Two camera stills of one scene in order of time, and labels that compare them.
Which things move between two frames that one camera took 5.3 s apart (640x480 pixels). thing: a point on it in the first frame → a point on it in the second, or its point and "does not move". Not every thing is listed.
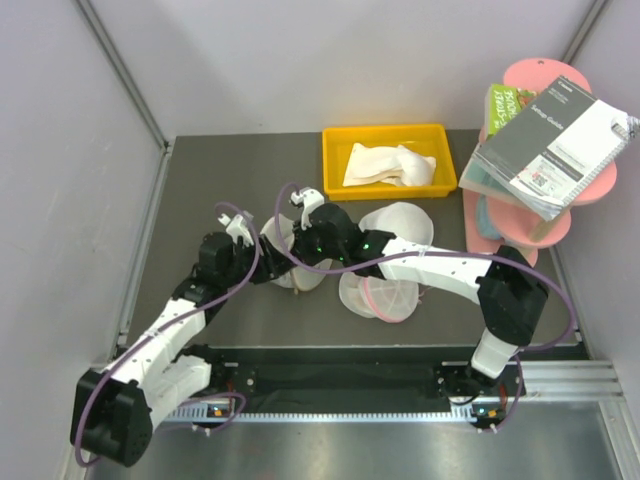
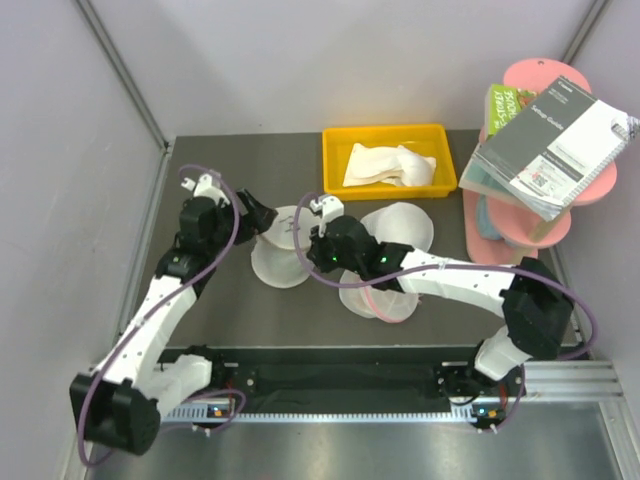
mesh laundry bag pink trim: [390, 301] does not move
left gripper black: [271, 265] → [255, 221]
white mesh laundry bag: [401, 220] does not move
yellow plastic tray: [387, 162] does not move
